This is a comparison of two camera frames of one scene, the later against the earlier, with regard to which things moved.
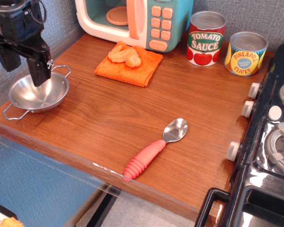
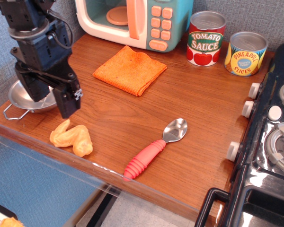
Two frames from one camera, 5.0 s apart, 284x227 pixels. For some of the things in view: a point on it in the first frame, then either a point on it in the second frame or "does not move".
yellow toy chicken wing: x=128 y=56 -> x=77 y=137
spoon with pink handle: x=173 y=130 does not move
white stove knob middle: x=247 y=108 does not move
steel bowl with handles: x=43 y=98 does not move
